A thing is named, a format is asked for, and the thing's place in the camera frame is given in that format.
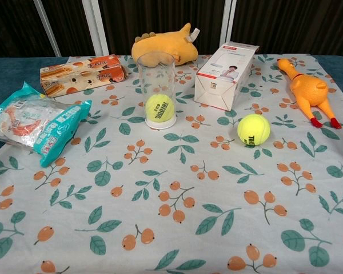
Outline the yellow-green cup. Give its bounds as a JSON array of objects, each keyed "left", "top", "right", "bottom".
[{"left": 137, "top": 51, "right": 178, "bottom": 130}]

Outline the teal table cover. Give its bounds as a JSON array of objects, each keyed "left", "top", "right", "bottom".
[{"left": 0, "top": 55, "right": 343, "bottom": 160}]

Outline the orange biscuit box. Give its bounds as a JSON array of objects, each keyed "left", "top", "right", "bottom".
[{"left": 39, "top": 54, "right": 129, "bottom": 99}]

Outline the floral leaf and berry tablecloth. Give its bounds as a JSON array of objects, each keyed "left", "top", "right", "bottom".
[{"left": 0, "top": 54, "right": 343, "bottom": 274}]

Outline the yellow tennis ball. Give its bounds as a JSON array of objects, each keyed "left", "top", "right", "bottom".
[
  {"left": 237, "top": 114, "right": 272, "bottom": 148},
  {"left": 145, "top": 94, "right": 176, "bottom": 123}
]

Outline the white partition post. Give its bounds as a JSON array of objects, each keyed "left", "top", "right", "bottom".
[
  {"left": 33, "top": 0, "right": 62, "bottom": 57},
  {"left": 81, "top": 0, "right": 109, "bottom": 56},
  {"left": 222, "top": 0, "right": 237, "bottom": 55}
]

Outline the orange rubber chicken toy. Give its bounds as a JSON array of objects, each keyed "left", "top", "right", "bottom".
[{"left": 276, "top": 58, "right": 342, "bottom": 130}]

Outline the dark corrugated partition panel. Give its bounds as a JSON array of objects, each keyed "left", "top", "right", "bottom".
[
  {"left": 99, "top": 0, "right": 227, "bottom": 55},
  {"left": 0, "top": 0, "right": 55, "bottom": 58},
  {"left": 41, "top": 0, "right": 95, "bottom": 57},
  {"left": 231, "top": 0, "right": 343, "bottom": 57}
]

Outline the orange plush toy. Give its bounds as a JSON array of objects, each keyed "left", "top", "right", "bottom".
[{"left": 131, "top": 22, "right": 201, "bottom": 69}]

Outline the teal and clear snack bag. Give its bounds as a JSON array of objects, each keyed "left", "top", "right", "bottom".
[{"left": 0, "top": 81, "right": 93, "bottom": 168}]

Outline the white and red carton box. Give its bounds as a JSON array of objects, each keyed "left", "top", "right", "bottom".
[{"left": 194, "top": 44, "right": 261, "bottom": 111}]

